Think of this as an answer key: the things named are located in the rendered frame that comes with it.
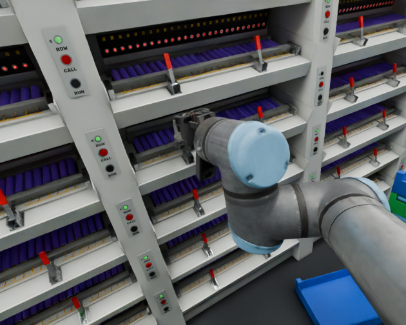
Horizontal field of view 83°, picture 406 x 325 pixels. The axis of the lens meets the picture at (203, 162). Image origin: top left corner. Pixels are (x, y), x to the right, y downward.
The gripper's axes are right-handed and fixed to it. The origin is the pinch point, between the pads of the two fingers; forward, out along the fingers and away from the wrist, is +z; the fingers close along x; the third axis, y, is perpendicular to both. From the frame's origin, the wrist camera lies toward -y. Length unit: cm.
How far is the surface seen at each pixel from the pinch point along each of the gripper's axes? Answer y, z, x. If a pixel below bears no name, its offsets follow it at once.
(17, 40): 27.1, -6.5, 26.9
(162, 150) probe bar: -3.0, 3.0, 6.0
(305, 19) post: 22, -4, -45
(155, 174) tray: -7.6, -1.1, 10.5
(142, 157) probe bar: -3.1, 3.1, 12.0
